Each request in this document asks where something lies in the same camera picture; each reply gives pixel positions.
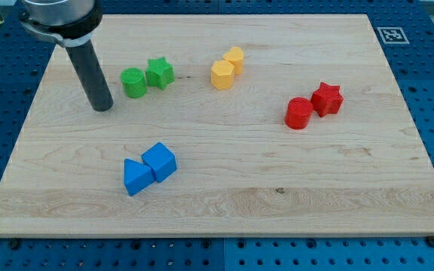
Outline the white fiducial marker tag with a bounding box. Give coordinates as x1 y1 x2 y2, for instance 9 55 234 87
377 26 409 44

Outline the green star block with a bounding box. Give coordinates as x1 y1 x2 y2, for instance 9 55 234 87
145 56 175 90

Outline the wooden board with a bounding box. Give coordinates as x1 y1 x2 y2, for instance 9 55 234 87
0 14 434 239

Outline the red cylinder block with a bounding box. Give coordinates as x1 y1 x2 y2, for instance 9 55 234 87
284 97 313 129

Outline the red star block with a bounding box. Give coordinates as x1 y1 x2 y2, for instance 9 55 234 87
310 82 344 117

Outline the yellow hexagon block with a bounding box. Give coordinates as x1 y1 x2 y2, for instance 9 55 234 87
210 60 235 90

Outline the green cylinder block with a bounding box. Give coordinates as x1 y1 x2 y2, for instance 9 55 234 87
120 68 147 99

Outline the blue triangle block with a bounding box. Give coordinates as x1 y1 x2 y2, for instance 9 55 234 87
124 159 155 196

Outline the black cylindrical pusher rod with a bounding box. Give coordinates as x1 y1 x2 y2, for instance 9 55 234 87
66 40 114 111

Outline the blue cube block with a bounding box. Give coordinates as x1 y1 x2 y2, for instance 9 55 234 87
141 142 177 182

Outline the yellow heart block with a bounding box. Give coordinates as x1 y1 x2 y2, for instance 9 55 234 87
223 47 244 75

